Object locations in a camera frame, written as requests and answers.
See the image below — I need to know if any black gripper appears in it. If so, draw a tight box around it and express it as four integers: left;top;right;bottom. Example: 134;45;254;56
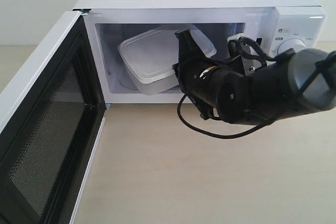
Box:
173;29;246;119

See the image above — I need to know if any white lidded plastic container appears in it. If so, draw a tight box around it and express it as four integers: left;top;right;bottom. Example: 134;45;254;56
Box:
118;24;217;95

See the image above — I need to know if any white microwave door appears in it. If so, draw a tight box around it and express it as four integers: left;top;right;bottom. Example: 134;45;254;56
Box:
1;10;106;223

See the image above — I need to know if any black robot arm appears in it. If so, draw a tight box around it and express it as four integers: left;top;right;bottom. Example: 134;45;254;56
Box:
173;29;335;125

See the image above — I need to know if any white Midea microwave oven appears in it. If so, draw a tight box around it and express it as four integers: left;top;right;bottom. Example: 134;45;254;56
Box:
74;0;327;104

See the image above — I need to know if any upper white control knob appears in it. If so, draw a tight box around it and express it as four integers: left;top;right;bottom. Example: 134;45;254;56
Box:
277;38;306;54

